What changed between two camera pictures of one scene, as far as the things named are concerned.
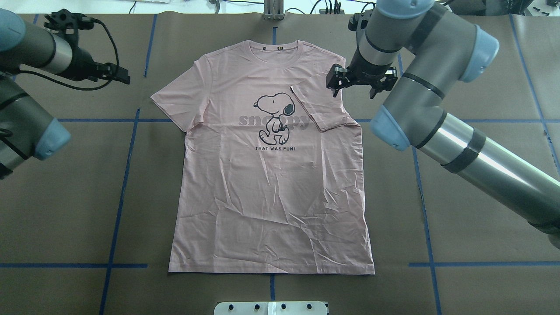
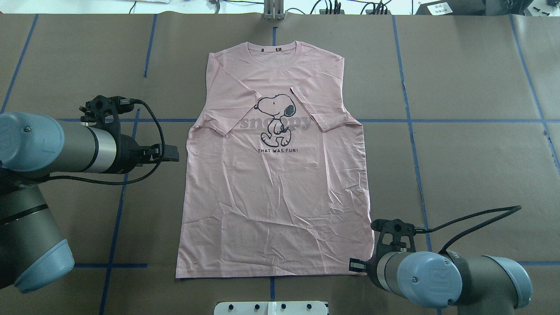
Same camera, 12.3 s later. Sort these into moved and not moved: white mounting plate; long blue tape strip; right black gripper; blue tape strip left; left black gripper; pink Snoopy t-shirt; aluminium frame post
Moved: right black gripper; long blue tape strip; pink Snoopy t-shirt; left black gripper
Not moved: white mounting plate; aluminium frame post; blue tape strip left
